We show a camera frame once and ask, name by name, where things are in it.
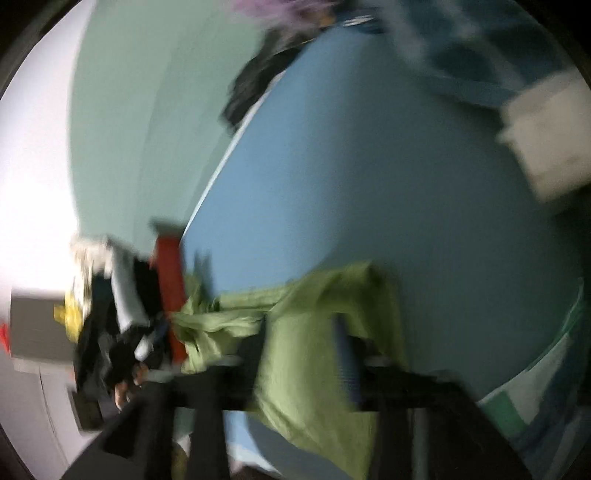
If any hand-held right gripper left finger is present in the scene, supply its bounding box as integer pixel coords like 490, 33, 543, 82
60, 318, 269, 480

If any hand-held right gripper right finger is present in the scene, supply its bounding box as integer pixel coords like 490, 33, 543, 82
332, 314, 532, 480

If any green shirt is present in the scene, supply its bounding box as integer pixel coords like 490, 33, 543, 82
168, 261, 407, 480

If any pile of dark clothes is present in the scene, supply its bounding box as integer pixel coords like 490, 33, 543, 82
53, 235, 176, 411

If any red cardboard box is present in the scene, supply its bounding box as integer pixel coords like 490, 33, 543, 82
150, 231, 190, 365

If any blue mat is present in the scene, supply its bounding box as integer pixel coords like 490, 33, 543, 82
178, 18, 587, 476

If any green and white patterned cloth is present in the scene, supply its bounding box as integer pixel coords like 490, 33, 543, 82
478, 281, 591, 462

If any grey box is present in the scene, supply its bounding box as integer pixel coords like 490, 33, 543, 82
9, 291, 79, 365

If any dark cloth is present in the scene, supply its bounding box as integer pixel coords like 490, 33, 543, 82
222, 28, 324, 134

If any white box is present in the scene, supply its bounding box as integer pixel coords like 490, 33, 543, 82
496, 69, 591, 204

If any teal patterned cloth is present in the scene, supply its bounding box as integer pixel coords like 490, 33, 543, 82
332, 0, 568, 107

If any purple cloth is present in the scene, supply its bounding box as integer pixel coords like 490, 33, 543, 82
231, 0, 324, 28

